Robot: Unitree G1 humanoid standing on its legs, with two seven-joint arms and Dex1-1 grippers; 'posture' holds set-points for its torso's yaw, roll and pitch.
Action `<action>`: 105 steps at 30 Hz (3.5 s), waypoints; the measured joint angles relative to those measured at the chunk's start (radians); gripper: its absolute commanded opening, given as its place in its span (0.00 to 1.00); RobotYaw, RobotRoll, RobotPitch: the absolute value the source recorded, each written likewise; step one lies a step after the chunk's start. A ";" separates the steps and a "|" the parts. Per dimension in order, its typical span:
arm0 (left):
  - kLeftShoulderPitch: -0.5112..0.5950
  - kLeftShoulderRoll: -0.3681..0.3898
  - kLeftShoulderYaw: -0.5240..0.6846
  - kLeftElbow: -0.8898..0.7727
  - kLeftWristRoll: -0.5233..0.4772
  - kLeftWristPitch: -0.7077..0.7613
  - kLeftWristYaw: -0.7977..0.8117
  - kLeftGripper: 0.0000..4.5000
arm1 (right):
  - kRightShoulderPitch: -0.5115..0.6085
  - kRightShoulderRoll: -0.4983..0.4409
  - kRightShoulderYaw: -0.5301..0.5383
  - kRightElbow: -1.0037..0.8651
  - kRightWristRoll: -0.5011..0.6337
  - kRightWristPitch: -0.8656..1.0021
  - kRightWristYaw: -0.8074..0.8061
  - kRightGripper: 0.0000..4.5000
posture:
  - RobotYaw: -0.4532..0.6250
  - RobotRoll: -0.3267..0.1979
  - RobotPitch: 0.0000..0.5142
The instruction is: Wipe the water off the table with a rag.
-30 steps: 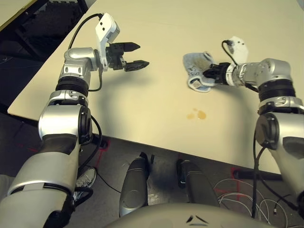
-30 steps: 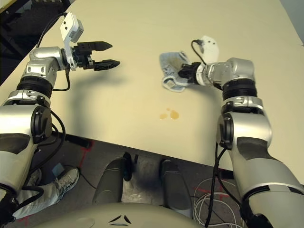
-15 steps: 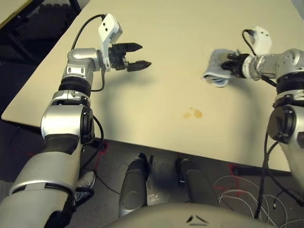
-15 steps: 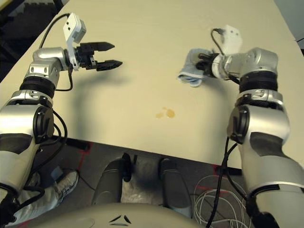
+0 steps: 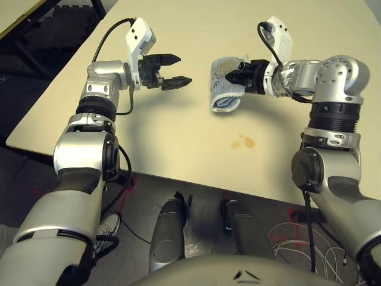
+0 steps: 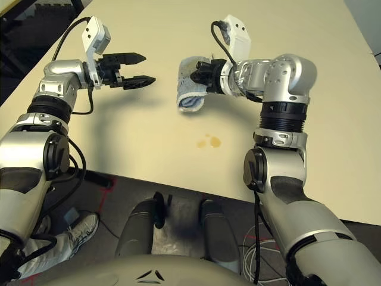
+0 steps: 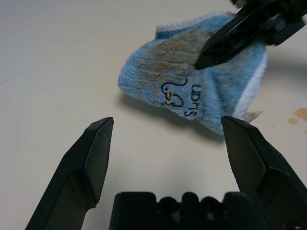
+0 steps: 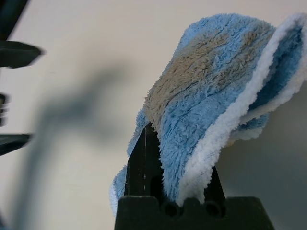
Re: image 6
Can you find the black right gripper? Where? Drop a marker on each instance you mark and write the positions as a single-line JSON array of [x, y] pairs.
[[215, 76]]

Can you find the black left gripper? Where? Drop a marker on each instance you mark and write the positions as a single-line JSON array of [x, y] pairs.
[[108, 68]]

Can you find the blue fluffy rag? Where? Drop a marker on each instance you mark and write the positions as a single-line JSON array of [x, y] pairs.
[[186, 89]]

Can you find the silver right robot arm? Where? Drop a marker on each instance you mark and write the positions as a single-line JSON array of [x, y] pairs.
[[282, 167]]

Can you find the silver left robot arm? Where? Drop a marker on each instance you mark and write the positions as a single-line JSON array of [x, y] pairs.
[[26, 149]]

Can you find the yellowish liquid puddle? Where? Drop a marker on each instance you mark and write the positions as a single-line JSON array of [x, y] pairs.
[[215, 142]]

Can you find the black foam floor mat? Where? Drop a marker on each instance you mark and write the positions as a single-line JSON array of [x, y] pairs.
[[35, 32]]

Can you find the pale board with yellow edge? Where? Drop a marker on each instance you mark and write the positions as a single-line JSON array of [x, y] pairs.
[[6, 6]]

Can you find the small grey-blue box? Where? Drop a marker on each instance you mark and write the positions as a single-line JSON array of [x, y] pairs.
[[71, 216]]

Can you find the grey left robot leg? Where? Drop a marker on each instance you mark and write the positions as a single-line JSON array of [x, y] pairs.
[[134, 229]]

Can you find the grey robot leg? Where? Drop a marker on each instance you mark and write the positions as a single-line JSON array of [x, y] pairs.
[[134, 229], [218, 232]]

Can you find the grey right robot leg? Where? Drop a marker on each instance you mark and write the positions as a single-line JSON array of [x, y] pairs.
[[218, 232]]

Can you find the white sneaker of bystander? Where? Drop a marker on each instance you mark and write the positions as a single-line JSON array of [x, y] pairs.
[[84, 229]]

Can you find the grey robot torso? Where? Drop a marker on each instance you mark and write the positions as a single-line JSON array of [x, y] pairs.
[[134, 271]]

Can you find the grey trouser leg of bystander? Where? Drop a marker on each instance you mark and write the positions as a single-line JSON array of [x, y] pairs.
[[47, 253]]

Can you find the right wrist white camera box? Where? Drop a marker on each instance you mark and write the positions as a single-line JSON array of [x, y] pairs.
[[239, 41]]

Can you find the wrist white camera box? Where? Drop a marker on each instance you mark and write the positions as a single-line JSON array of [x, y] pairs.
[[239, 41], [90, 32]]

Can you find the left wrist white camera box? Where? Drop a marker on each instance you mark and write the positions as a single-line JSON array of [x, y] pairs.
[[90, 32]]

